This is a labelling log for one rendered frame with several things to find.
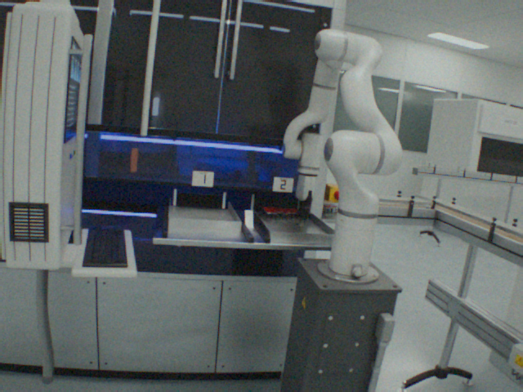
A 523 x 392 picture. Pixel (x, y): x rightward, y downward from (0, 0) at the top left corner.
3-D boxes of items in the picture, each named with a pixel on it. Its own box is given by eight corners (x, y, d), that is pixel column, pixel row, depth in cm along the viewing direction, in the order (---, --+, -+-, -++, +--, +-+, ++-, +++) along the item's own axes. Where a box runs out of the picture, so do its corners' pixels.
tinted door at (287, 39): (216, 132, 172) (232, -8, 161) (316, 142, 181) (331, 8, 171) (216, 133, 171) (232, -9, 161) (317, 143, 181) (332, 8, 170)
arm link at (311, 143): (300, 166, 160) (323, 168, 162) (304, 131, 158) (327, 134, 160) (293, 163, 168) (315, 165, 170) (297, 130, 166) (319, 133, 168)
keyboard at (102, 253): (88, 229, 157) (88, 224, 156) (124, 231, 161) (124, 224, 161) (82, 267, 120) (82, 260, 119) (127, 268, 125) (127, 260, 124)
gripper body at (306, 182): (295, 168, 170) (292, 196, 172) (303, 172, 160) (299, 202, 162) (313, 170, 171) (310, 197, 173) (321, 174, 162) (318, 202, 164)
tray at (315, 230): (251, 216, 177) (252, 208, 176) (310, 220, 182) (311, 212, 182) (269, 241, 144) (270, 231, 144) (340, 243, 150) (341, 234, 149)
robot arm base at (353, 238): (388, 284, 119) (400, 224, 116) (328, 284, 115) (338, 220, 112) (364, 263, 137) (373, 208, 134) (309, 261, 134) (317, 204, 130)
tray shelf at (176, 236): (157, 209, 179) (157, 205, 179) (312, 218, 195) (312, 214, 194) (152, 243, 133) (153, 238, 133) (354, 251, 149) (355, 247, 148)
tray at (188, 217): (168, 206, 180) (169, 198, 179) (228, 209, 186) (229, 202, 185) (168, 227, 148) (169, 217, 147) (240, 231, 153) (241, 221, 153)
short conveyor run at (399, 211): (313, 221, 197) (318, 189, 194) (303, 214, 211) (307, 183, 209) (435, 227, 212) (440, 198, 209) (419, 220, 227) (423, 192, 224)
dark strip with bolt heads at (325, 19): (301, 190, 183) (321, 7, 169) (310, 191, 184) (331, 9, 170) (301, 190, 182) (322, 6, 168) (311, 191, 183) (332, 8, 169)
